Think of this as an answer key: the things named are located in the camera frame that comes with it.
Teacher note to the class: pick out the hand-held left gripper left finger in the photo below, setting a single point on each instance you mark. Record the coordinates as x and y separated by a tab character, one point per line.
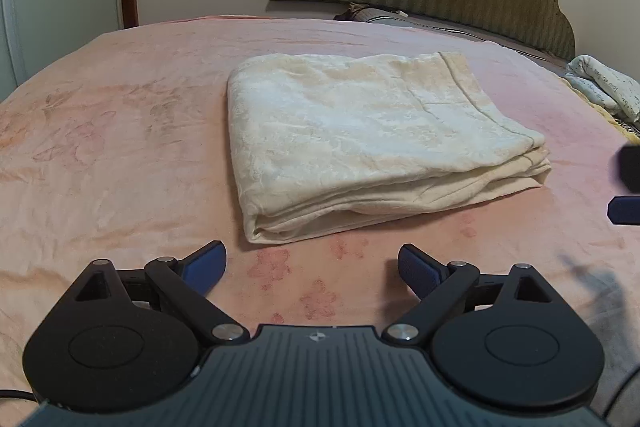
207	264

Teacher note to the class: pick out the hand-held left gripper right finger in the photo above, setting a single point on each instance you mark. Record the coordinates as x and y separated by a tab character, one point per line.
417	269

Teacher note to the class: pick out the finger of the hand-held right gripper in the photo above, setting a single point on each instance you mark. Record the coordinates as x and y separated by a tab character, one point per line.
629	169
625	211

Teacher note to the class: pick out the cream white blanket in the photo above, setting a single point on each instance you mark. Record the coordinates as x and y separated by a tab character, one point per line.
360	132

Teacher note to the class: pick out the yellow patterned bedsheet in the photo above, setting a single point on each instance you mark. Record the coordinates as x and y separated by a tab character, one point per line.
620	124

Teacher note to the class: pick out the white patterned bundled cloth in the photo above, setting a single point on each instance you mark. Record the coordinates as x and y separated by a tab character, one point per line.
607	82

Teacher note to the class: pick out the pink floral blanket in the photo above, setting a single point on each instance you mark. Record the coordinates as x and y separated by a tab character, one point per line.
115	132

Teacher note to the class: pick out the grey striped pillow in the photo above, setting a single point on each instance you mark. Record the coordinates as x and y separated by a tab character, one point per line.
450	26

